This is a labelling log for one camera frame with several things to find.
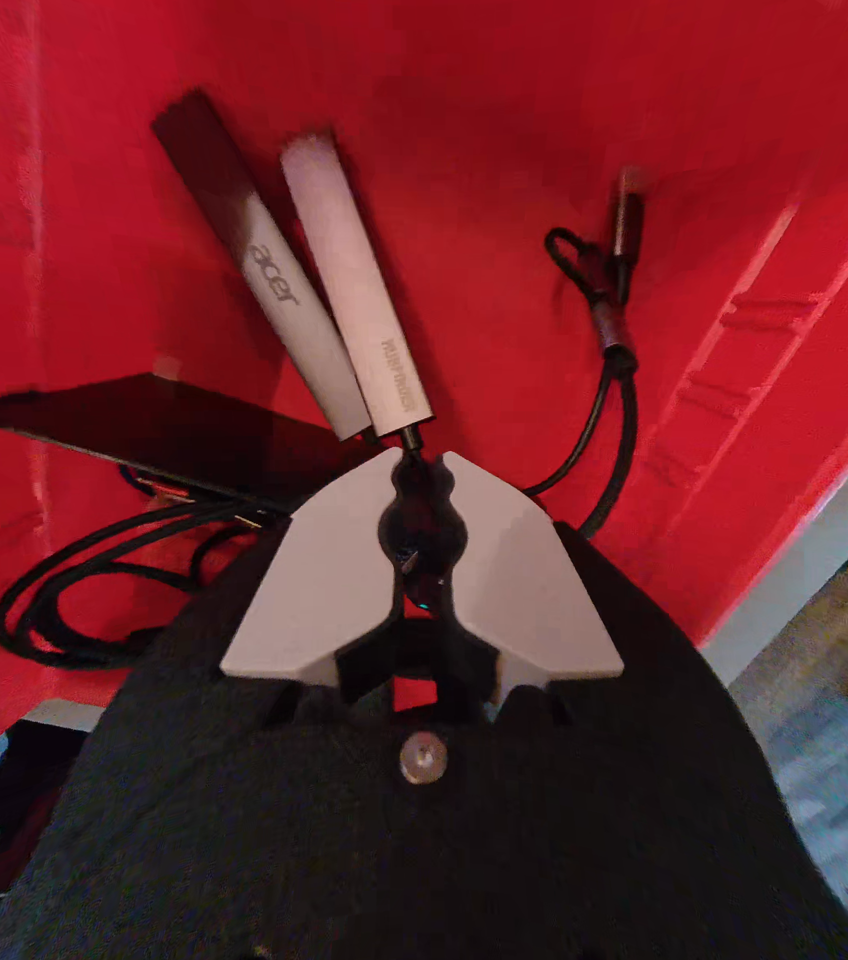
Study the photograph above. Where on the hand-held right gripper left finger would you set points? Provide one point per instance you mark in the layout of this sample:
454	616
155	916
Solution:
304	592

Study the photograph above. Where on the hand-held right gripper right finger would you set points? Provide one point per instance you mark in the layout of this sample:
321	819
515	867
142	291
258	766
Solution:
536	592

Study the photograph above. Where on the red plastic bin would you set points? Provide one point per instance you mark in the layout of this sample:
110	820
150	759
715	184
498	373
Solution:
506	112

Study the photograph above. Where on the black bin divider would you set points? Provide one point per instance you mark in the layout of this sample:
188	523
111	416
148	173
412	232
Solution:
169	427

